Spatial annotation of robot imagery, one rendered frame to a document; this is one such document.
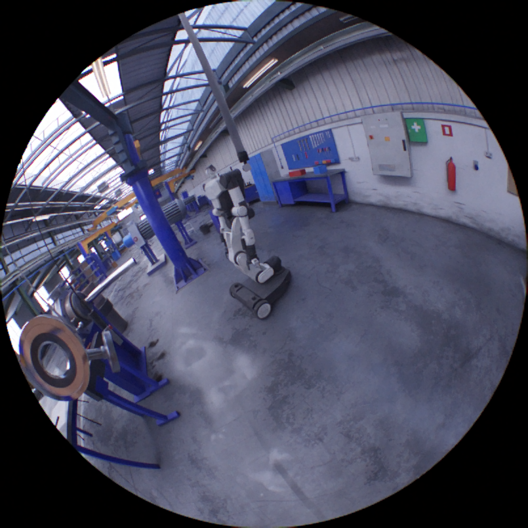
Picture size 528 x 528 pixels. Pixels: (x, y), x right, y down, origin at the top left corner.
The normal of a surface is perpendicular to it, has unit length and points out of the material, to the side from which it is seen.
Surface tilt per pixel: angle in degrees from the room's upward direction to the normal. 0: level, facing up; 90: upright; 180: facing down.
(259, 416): 0
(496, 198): 90
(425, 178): 90
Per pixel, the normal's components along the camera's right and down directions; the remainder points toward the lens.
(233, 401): -0.32, -0.79
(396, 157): -0.78, 0.53
